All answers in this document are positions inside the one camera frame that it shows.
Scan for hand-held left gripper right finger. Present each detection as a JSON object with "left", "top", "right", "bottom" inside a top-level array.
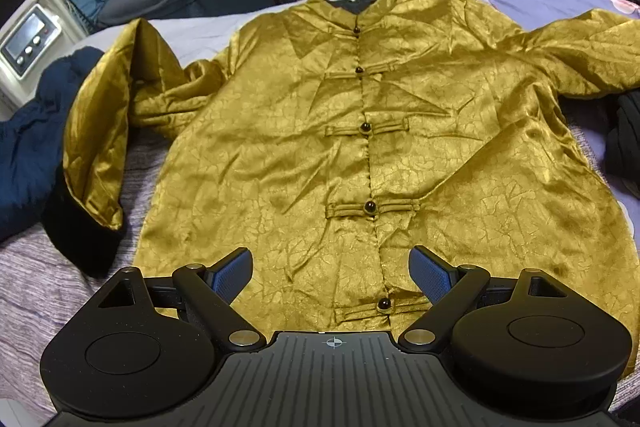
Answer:
[{"left": 397, "top": 245, "right": 564, "bottom": 354}]

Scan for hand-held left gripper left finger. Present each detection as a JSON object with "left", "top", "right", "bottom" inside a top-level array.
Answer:
[{"left": 96, "top": 247, "right": 267, "bottom": 353}]

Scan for gold satin jacket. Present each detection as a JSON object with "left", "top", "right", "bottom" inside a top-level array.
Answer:
[{"left": 42, "top": 0, "right": 640, "bottom": 380}]

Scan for grey striped blanket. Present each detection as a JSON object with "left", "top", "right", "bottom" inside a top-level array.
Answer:
[{"left": 0, "top": 127, "right": 173, "bottom": 415}]

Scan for navy blue garment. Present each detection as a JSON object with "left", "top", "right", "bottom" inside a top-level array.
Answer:
[{"left": 0, "top": 47, "right": 106, "bottom": 243}]

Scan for black garment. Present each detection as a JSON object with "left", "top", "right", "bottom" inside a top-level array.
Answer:
[{"left": 604, "top": 91, "right": 640, "bottom": 198}]

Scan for white machine with screen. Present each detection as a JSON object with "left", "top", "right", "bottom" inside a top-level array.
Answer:
[{"left": 0, "top": 0, "right": 91, "bottom": 108}]

